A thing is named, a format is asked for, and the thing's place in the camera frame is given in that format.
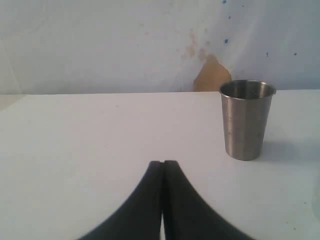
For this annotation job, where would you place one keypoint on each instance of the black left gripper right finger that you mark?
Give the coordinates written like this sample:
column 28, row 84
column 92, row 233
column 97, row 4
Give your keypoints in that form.
column 186, row 214

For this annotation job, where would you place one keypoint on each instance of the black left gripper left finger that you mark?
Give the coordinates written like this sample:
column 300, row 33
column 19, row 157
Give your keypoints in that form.
column 140, row 216

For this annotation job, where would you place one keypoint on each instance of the stainless steel cup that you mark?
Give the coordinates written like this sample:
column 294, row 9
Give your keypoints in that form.
column 245, row 109

